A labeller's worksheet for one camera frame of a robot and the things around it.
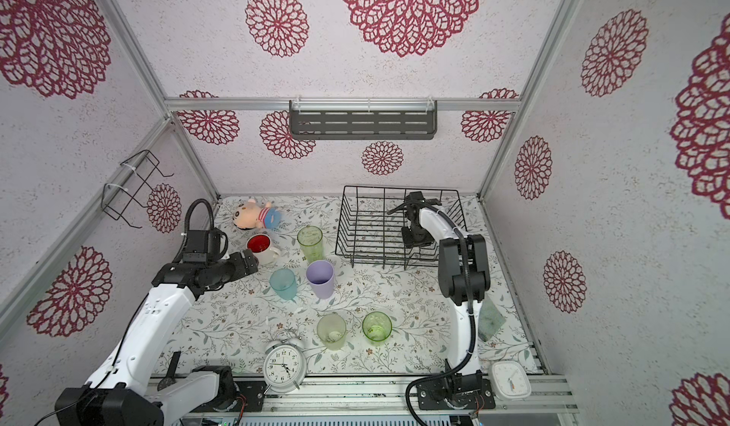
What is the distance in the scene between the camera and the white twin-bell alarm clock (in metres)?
0.74

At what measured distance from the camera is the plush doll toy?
1.05 metres

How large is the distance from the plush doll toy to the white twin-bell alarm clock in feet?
1.43
